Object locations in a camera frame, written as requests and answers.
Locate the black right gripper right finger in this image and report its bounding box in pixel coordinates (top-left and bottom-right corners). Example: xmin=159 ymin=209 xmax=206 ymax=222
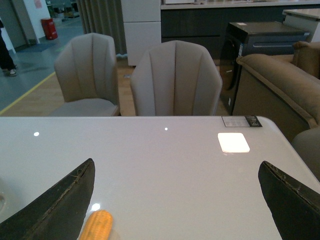
xmin=258 ymin=161 xmax=320 ymax=240

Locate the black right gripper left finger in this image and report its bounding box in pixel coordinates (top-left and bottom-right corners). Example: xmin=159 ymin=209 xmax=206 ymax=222
xmin=0 ymin=158 xmax=95 ymax=240

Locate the yellow corn cob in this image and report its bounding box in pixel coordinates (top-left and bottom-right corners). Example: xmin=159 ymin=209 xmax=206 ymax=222
xmin=79 ymin=210 xmax=113 ymax=240

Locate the black white table label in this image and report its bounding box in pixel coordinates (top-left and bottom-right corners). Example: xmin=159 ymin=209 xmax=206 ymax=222
xmin=221 ymin=115 xmax=262 ymax=128

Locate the brown sofa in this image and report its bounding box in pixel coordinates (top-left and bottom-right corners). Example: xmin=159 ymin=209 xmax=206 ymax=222
xmin=232 ymin=41 xmax=320 ymax=141

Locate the beige chair left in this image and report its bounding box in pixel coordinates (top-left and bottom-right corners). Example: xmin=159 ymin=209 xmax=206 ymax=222
xmin=50 ymin=33 xmax=121 ymax=117

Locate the beige chair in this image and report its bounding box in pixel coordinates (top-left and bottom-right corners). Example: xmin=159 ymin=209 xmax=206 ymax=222
xmin=130 ymin=40 xmax=223 ymax=117
xmin=50 ymin=33 xmax=121 ymax=117

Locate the person in black clothes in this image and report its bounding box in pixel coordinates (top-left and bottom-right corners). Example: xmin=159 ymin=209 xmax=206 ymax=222
xmin=0 ymin=21 xmax=17 ymax=77

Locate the beige chair right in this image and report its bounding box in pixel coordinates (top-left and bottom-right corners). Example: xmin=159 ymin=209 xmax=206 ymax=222
xmin=130 ymin=40 xmax=223 ymax=117

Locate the black washing machine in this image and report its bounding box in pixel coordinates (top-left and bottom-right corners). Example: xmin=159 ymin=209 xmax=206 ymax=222
xmin=219 ymin=21 xmax=310 ymax=115

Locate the red bin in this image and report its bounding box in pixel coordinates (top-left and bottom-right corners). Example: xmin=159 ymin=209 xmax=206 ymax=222
xmin=41 ymin=18 xmax=58 ymax=40

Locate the grey curtain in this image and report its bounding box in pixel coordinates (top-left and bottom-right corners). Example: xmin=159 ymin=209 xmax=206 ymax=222
xmin=76 ymin=0 xmax=127 ymax=55

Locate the dark grey kitchen counter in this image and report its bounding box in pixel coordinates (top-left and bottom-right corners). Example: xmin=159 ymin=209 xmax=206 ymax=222
xmin=160 ymin=0 xmax=320 ymax=61

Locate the white cabinet column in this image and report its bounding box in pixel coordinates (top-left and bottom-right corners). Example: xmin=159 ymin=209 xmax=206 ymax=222
xmin=121 ymin=0 xmax=161 ymax=66

